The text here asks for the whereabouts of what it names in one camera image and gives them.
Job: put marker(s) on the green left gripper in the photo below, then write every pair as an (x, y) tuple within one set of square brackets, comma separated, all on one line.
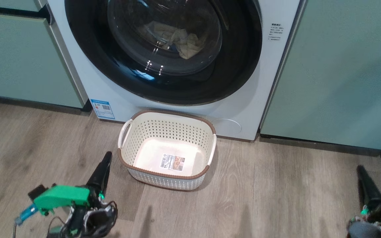
[(64, 196)]

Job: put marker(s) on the round black glass washer door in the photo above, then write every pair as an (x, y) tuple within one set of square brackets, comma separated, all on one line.
[(88, 49)]

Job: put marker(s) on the cream patterned cloth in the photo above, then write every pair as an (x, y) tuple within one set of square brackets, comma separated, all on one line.
[(185, 41)]

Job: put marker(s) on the white printed product label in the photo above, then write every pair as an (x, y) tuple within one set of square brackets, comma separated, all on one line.
[(173, 162)]

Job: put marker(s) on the cream perforated laundry basket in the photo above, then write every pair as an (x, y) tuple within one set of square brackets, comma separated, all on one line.
[(167, 132)]

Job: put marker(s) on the large pale green cabinet door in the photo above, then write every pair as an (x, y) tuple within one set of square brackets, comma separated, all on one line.
[(342, 72)]

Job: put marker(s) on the white front-load washing machine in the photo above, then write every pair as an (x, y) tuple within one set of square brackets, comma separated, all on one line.
[(243, 99)]

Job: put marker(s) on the blue energy label sticker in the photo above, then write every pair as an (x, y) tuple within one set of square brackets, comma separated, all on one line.
[(103, 109)]

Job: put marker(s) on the round filter cover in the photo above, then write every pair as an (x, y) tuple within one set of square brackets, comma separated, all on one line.
[(232, 127)]

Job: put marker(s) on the small printed text label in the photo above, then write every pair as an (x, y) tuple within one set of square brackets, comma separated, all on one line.
[(275, 33)]

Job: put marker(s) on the pale green drawer front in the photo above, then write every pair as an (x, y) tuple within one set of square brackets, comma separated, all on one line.
[(8, 4)]

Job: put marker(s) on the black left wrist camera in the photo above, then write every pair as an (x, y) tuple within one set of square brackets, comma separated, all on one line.
[(37, 192)]

